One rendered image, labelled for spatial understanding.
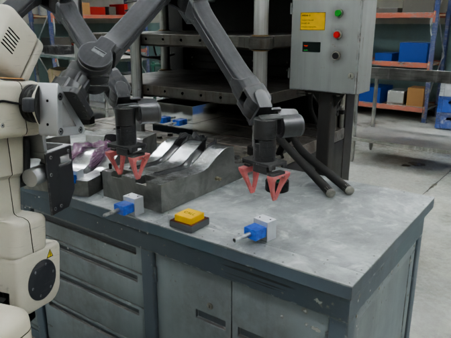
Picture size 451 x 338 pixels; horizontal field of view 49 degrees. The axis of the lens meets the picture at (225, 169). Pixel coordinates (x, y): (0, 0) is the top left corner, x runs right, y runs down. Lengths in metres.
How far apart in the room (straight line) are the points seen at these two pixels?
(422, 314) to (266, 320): 1.37
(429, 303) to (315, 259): 1.57
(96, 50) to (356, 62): 1.13
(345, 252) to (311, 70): 1.01
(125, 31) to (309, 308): 0.82
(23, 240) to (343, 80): 1.33
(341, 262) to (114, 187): 0.77
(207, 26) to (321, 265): 0.68
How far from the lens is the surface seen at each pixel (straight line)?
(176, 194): 1.52
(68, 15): 1.60
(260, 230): 1.27
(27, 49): 1.25
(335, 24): 2.04
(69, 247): 1.90
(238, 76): 1.26
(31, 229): 1.28
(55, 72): 7.96
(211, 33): 1.34
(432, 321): 2.61
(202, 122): 2.45
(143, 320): 1.73
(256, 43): 2.04
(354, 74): 2.02
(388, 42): 8.16
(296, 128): 1.24
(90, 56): 1.18
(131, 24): 1.30
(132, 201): 1.47
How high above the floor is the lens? 1.35
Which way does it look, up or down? 17 degrees down
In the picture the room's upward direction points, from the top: straight up
